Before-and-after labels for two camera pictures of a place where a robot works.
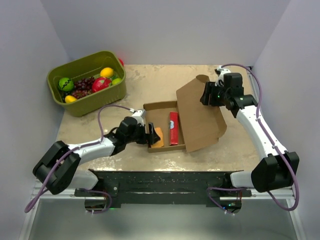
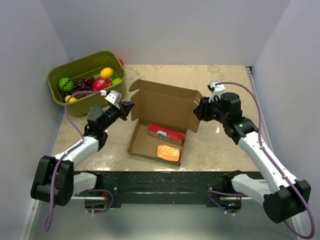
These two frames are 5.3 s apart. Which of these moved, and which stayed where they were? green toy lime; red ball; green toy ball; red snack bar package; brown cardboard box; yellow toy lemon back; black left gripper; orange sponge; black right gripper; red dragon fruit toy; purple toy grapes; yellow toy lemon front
Moved: red snack bar package; black left gripper; brown cardboard box; black right gripper; orange sponge
Stayed: yellow toy lemon back; yellow toy lemon front; green toy ball; red ball; green toy lime; red dragon fruit toy; purple toy grapes
